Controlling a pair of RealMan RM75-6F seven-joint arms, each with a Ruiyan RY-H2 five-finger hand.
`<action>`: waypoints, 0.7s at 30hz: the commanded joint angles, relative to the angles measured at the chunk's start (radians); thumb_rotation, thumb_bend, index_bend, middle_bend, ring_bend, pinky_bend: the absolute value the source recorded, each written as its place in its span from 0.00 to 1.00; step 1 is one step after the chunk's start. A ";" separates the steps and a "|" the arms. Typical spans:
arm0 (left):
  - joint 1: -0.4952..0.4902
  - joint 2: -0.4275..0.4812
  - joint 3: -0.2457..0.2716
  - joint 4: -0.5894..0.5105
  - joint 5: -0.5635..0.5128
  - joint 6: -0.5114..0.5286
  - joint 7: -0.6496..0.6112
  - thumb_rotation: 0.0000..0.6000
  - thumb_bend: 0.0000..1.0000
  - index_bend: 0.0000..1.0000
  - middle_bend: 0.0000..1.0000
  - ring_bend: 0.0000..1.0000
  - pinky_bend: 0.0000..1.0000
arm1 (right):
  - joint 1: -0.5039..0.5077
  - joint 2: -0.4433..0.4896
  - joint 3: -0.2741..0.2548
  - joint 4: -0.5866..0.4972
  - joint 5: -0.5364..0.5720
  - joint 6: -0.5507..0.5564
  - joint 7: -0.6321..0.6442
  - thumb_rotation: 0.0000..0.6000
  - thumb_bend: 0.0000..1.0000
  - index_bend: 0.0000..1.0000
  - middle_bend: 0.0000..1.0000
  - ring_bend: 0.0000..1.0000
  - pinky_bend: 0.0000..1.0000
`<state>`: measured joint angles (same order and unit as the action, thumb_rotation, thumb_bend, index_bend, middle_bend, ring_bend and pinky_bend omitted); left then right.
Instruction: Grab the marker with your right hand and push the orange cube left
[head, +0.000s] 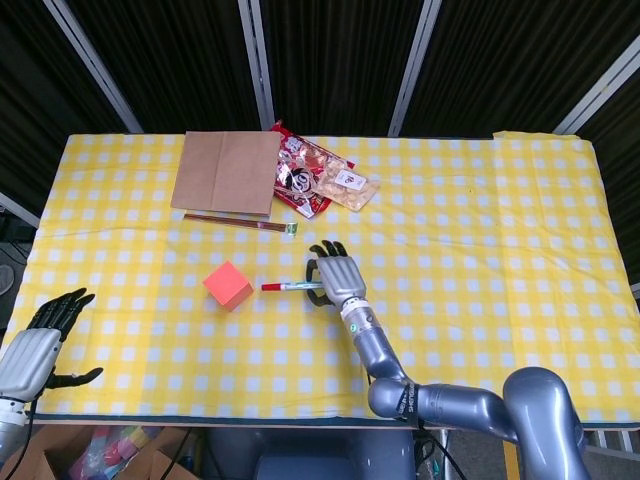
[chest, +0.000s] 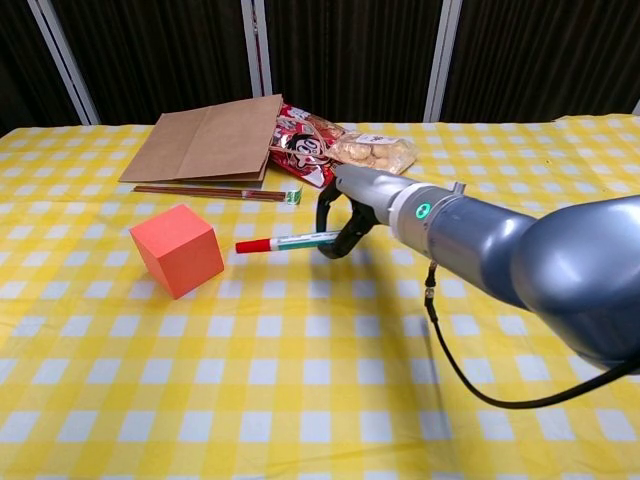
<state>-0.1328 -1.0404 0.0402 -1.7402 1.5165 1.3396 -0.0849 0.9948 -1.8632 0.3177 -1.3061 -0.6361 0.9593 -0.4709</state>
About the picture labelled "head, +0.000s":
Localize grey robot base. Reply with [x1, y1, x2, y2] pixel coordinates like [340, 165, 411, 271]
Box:
[206, 427, 417, 480]

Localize orange cube block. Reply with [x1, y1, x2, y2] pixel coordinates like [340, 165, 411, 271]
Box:
[201, 260, 256, 313]

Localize red snack bag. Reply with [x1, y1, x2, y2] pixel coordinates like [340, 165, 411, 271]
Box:
[270, 119, 358, 222]

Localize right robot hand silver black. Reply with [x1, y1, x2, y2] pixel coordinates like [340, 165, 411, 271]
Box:
[305, 239, 369, 310]

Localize white frame post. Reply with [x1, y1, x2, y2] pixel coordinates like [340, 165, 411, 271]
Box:
[41, 0, 144, 134]
[237, 0, 276, 133]
[386, 0, 444, 138]
[551, 36, 640, 137]
[0, 190, 42, 229]

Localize red capped white marker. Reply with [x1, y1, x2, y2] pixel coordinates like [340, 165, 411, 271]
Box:
[260, 280, 324, 294]

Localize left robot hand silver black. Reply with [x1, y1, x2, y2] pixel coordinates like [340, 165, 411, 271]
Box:
[0, 287, 105, 402]

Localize brown paper bag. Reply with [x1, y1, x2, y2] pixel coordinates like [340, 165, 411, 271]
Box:
[170, 130, 283, 218]

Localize black strap with white print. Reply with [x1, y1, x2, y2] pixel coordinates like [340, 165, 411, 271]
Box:
[393, 381, 420, 427]

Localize clear bag of cookies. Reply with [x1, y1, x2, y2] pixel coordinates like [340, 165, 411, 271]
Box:
[316, 159, 382, 214]

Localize brown chopsticks with green tag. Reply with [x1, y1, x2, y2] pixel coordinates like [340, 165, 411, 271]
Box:
[182, 212, 301, 237]

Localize yellow white checkered tablecloth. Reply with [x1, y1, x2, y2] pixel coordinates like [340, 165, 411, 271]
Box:
[27, 130, 640, 427]

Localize cardboard box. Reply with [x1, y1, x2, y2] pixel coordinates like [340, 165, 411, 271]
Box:
[0, 424, 197, 480]

